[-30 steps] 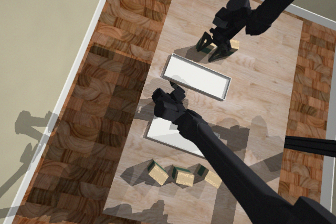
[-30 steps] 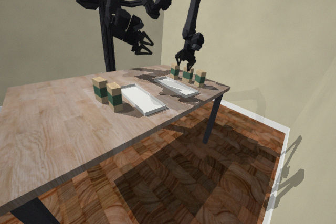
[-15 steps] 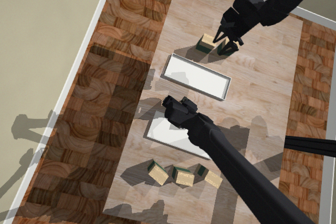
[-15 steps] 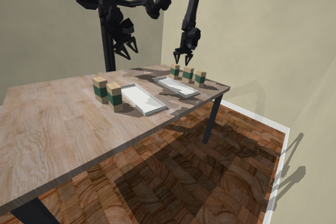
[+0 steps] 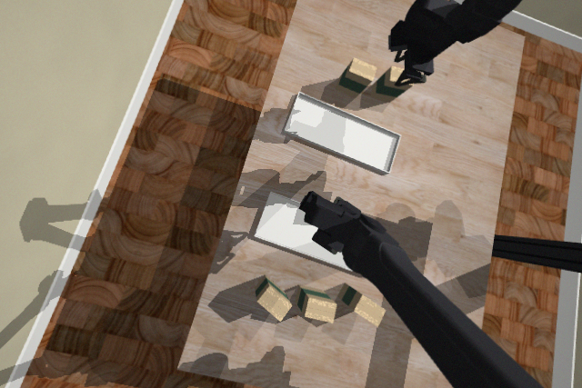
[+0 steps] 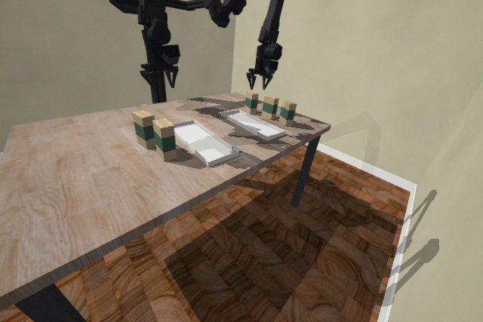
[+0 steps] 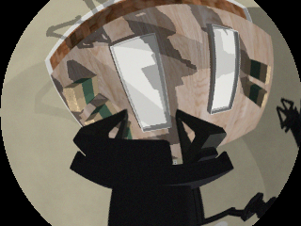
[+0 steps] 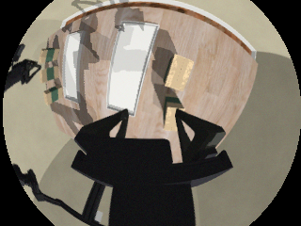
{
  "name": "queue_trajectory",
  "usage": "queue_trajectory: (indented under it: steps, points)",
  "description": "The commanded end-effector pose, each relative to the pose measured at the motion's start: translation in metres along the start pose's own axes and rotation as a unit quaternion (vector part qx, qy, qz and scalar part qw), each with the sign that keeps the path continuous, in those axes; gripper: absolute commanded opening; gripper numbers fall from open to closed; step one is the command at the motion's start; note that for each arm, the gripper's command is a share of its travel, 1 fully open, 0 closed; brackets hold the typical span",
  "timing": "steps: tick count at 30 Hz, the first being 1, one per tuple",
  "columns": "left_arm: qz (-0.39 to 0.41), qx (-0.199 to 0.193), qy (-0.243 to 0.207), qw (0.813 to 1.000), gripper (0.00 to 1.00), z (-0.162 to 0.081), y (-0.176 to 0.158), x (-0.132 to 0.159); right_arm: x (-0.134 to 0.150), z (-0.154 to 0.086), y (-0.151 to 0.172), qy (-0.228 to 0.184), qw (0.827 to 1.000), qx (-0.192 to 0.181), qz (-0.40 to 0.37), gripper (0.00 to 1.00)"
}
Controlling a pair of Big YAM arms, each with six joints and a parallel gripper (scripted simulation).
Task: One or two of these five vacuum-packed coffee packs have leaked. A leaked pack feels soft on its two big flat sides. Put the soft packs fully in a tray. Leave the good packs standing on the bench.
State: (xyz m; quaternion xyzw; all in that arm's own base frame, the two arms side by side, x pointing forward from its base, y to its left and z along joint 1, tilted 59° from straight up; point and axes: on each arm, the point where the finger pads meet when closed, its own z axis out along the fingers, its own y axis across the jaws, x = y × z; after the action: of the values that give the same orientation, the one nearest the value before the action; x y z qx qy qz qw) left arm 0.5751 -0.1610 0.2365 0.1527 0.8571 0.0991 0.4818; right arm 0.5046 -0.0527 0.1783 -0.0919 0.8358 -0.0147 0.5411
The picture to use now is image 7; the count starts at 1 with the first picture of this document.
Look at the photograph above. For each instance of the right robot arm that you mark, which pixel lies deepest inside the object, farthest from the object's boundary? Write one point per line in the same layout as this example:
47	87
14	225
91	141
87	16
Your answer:
259	205

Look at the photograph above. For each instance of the white shallow tray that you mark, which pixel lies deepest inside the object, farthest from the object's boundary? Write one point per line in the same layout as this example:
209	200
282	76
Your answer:
226	52
142	75

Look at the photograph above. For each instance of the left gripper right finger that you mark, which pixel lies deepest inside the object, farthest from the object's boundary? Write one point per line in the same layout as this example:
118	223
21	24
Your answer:
208	136

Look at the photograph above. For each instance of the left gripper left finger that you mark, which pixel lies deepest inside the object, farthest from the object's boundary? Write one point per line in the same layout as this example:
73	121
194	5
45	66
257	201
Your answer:
102	127

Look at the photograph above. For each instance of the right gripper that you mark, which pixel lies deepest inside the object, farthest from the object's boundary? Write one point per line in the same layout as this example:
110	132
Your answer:
289	114

